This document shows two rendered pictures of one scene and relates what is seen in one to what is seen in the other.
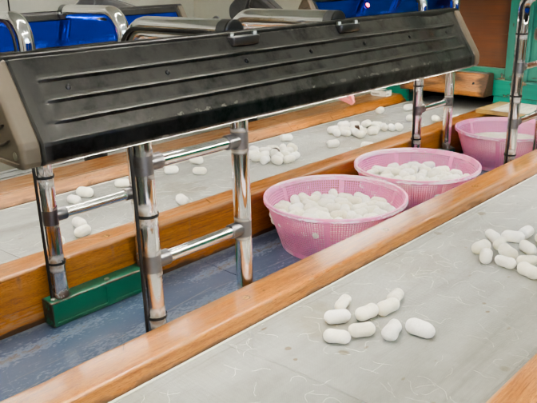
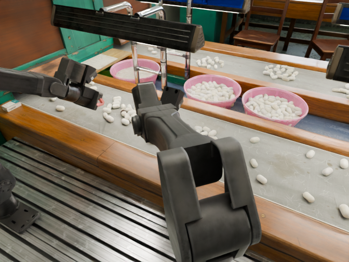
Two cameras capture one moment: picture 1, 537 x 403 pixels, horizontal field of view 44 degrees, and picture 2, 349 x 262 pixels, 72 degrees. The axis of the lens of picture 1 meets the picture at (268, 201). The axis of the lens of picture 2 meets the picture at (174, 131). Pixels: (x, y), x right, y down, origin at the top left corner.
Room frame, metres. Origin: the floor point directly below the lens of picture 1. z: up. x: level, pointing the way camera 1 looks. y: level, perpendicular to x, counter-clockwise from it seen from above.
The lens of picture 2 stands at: (1.80, 0.60, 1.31)
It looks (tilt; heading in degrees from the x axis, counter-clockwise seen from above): 39 degrees down; 254
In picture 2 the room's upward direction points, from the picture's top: straight up
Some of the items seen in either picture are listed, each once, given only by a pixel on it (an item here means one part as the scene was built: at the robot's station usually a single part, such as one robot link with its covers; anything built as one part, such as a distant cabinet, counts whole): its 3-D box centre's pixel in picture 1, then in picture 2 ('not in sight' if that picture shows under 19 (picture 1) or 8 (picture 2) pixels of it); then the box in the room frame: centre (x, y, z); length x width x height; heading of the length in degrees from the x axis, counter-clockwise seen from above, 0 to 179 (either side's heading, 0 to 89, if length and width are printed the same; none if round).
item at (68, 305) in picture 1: (63, 157); not in sight; (0.99, 0.32, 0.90); 0.20 x 0.19 x 0.45; 136
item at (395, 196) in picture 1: (335, 218); (271, 111); (1.15, -0.12, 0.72); 0.27 x 0.27 x 0.10
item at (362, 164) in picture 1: (415, 184); (211, 95); (1.35, -0.32, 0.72); 0.27 x 0.27 x 0.10
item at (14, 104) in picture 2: (381, 92); (11, 105); (2.21, -0.39, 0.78); 0.06 x 0.04 x 0.02; 46
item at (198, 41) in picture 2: (383, 5); (118, 24); (1.74, -0.31, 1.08); 0.62 x 0.08 x 0.07; 136
